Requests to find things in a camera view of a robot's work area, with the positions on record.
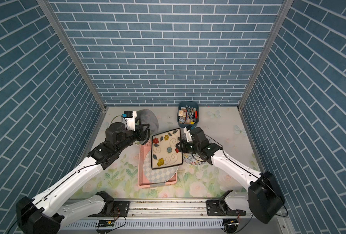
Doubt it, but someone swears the round checkered plate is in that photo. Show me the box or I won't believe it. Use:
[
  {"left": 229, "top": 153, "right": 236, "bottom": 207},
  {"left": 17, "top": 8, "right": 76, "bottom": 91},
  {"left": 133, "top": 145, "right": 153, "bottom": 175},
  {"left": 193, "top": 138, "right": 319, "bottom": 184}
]
[{"left": 142, "top": 150, "right": 178, "bottom": 184}]

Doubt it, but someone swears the green circuit board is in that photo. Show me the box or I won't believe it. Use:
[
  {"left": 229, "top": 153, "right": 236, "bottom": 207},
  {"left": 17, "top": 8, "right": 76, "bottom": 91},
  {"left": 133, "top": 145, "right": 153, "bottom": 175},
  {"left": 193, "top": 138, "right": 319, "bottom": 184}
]
[{"left": 96, "top": 220, "right": 115, "bottom": 229}]

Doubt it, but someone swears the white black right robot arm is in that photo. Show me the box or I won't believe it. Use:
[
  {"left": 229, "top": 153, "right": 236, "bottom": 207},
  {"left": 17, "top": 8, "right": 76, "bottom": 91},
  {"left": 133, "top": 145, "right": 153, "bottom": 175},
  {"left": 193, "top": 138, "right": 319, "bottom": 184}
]
[{"left": 178, "top": 127, "right": 286, "bottom": 224}]

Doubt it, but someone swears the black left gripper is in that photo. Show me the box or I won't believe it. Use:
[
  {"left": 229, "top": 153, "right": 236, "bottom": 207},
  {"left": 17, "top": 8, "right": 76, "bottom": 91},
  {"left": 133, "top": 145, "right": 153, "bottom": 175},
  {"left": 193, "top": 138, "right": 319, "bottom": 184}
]
[{"left": 114, "top": 122, "right": 150, "bottom": 154}]

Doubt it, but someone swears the floral table mat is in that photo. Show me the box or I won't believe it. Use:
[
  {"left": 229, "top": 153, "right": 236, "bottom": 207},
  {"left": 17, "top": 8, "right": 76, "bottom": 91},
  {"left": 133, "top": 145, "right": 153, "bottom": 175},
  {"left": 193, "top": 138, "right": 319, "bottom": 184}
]
[{"left": 72, "top": 107, "right": 260, "bottom": 199}]

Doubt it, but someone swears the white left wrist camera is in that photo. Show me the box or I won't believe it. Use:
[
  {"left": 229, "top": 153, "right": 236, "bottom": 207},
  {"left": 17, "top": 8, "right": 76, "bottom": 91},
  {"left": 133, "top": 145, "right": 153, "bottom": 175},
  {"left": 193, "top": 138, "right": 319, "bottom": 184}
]
[{"left": 122, "top": 111, "right": 137, "bottom": 131}]

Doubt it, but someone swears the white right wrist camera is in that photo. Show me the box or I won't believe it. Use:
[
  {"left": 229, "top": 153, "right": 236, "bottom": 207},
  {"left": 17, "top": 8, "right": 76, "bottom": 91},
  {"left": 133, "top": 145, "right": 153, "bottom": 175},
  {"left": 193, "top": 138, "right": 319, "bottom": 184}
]
[{"left": 184, "top": 126, "right": 193, "bottom": 142}]

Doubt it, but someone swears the teal plastic storage bin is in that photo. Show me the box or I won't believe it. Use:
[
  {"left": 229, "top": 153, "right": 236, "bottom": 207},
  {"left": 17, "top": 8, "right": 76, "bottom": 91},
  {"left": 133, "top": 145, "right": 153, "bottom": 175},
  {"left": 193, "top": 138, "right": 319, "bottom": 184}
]
[{"left": 177, "top": 101, "right": 199, "bottom": 128}]

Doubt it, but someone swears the round colourful squiggle plate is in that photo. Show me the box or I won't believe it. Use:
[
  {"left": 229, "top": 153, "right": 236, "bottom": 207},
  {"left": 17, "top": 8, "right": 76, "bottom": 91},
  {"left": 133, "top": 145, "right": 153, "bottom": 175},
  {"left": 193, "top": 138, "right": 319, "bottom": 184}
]
[{"left": 183, "top": 153, "right": 206, "bottom": 165}]

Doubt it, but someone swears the pink plastic basket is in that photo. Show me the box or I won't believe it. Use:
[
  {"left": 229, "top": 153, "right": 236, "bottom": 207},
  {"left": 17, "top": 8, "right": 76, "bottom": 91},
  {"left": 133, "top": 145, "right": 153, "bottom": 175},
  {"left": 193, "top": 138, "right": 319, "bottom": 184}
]
[{"left": 138, "top": 141, "right": 177, "bottom": 189}]

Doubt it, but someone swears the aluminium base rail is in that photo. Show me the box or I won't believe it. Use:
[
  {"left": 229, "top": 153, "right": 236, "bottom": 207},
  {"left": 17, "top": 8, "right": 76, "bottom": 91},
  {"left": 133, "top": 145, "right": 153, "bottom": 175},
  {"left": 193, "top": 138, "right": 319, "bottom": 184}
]
[{"left": 60, "top": 197, "right": 293, "bottom": 234}]

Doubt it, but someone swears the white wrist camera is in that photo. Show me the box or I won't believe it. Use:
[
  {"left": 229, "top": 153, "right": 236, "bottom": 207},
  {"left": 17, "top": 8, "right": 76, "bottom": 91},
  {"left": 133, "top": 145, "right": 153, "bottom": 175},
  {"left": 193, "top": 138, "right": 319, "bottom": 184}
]
[
  {"left": 122, "top": 111, "right": 137, "bottom": 131},
  {"left": 184, "top": 126, "right": 193, "bottom": 142}
]

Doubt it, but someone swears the grey green cleaning cloth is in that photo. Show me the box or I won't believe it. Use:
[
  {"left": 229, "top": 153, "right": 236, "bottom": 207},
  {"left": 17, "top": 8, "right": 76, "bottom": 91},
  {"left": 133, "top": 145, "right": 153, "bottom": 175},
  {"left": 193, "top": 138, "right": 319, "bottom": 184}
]
[{"left": 136, "top": 109, "right": 159, "bottom": 145}]

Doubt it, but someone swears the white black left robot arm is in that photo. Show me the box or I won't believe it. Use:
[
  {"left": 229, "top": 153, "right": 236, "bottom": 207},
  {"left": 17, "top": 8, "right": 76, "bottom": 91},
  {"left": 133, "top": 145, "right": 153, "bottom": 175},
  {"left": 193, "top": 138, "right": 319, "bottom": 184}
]
[{"left": 16, "top": 122, "right": 150, "bottom": 234}]

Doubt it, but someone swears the square floral plate black rim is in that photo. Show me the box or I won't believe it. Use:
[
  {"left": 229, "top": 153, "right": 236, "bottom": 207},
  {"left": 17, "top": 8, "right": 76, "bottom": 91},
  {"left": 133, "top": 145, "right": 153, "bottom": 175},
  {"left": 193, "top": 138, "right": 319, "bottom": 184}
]
[{"left": 151, "top": 128, "right": 183, "bottom": 170}]

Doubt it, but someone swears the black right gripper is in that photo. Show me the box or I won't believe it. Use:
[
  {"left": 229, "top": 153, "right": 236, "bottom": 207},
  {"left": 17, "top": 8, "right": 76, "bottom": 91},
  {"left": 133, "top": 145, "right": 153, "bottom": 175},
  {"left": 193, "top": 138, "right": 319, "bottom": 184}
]
[{"left": 174, "top": 139, "right": 200, "bottom": 155}]

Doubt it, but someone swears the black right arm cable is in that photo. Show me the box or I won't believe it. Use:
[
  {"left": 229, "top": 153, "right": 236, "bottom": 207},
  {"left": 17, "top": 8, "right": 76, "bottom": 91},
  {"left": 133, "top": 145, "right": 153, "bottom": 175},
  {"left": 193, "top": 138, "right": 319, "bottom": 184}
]
[{"left": 266, "top": 175, "right": 289, "bottom": 218}]

